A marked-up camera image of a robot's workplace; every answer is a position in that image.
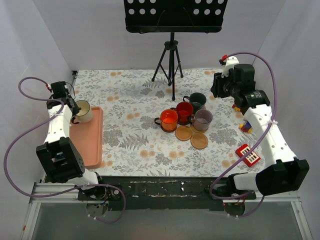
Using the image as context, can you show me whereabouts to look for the cream white cup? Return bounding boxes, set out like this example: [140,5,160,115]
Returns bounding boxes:
[71,100,94,125]

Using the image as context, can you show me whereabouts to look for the dark green cup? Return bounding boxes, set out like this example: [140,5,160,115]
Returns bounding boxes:
[182,92,207,112]

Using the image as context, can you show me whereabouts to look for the lilac purple cup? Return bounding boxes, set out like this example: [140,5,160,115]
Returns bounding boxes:
[188,109,213,132]

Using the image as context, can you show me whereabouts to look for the red cup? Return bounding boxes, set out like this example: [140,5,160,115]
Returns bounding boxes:
[170,101,194,126]

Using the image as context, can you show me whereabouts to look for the woven rattan coaster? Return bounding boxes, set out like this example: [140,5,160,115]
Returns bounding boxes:
[190,124,209,134]

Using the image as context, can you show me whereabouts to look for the light wooden coaster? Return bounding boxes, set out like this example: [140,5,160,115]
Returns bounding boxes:
[175,125,193,141]
[190,133,208,150]

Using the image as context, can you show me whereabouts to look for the orange cup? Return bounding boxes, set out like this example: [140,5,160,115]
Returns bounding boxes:
[154,109,178,133]

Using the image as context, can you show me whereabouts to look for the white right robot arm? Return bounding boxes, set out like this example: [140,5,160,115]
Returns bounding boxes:
[210,60,310,199]

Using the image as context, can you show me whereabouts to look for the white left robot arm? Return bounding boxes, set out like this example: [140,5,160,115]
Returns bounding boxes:
[36,81,107,200]

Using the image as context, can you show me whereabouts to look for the toy car with yellow block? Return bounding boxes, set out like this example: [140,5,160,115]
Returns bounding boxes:
[232,103,241,112]

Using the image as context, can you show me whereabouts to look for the blue green purple block toy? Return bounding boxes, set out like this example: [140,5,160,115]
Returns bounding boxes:
[239,121,252,133]

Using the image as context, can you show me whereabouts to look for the pink plastic tray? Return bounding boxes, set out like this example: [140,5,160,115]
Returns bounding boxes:
[70,106,104,169]

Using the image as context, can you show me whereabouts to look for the red toy window block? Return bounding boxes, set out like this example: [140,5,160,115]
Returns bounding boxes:
[235,143,261,168]

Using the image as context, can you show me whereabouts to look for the black music stand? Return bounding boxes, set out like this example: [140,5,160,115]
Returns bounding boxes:
[123,0,228,87]

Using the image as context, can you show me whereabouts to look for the floral patterned table mat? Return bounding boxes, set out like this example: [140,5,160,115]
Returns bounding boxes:
[74,69,266,177]

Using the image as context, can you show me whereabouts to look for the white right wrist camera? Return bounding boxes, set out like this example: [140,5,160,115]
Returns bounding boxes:
[219,55,239,78]

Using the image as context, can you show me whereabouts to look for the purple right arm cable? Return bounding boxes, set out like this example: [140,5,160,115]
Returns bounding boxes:
[209,51,278,218]

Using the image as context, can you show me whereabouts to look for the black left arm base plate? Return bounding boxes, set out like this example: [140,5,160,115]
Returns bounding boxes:
[75,184,125,201]

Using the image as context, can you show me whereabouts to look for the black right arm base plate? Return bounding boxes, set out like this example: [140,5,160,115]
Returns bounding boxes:
[211,184,254,200]

